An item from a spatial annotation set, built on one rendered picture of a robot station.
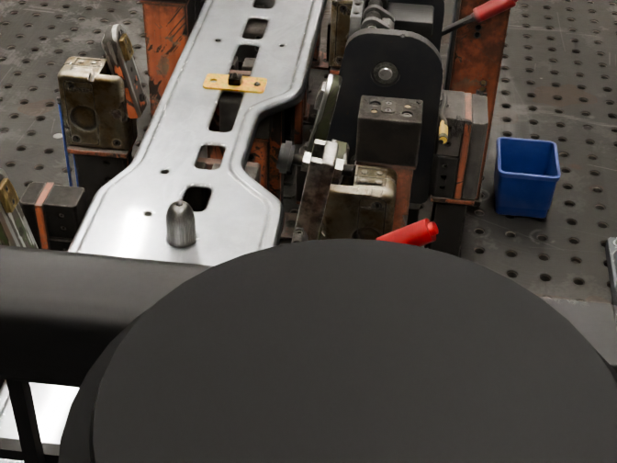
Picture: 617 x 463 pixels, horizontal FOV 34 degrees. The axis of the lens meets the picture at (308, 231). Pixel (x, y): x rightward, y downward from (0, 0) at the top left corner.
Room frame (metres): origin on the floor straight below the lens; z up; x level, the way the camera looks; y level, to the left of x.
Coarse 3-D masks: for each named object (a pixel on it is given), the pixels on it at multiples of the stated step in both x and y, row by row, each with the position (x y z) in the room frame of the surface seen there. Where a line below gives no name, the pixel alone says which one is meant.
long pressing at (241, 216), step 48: (240, 0) 1.46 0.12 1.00; (288, 0) 1.47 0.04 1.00; (192, 48) 1.30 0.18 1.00; (288, 48) 1.31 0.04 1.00; (192, 96) 1.17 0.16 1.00; (288, 96) 1.17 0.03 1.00; (144, 144) 1.05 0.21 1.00; (192, 144) 1.05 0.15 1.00; (240, 144) 1.05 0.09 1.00; (96, 192) 0.95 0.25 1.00; (144, 192) 0.95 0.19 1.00; (240, 192) 0.96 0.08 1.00; (96, 240) 0.86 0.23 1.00; (144, 240) 0.86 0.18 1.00; (240, 240) 0.87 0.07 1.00; (48, 384) 0.64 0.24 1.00; (0, 432) 0.59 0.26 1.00; (48, 432) 0.59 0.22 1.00
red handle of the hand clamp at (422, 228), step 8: (416, 224) 0.72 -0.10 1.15; (424, 224) 0.71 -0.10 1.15; (432, 224) 0.71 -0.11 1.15; (392, 232) 0.72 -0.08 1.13; (400, 232) 0.72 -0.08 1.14; (408, 232) 0.71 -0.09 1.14; (416, 232) 0.71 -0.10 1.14; (424, 232) 0.71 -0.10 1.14; (432, 232) 0.71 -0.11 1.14; (384, 240) 0.72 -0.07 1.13; (392, 240) 0.71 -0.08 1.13; (400, 240) 0.71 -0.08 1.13; (408, 240) 0.71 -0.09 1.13; (416, 240) 0.71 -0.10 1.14; (424, 240) 0.71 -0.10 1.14; (432, 240) 0.71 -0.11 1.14
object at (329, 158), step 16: (288, 144) 0.73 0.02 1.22; (320, 144) 0.74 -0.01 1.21; (336, 144) 0.74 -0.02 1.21; (288, 160) 0.72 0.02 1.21; (304, 160) 0.72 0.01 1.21; (320, 160) 0.71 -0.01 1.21; (336, 160) 0.72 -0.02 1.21; (320, 176) 0.71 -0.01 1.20; (336, 176) 0.72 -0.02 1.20; (304, 192) 0.71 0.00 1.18; (320, 192) 0.71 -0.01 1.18; (304, 208) 0.71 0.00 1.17; (320, 208) 0.71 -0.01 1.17; (304, 224) 0.71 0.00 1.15; (320, 224) 0.71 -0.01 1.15
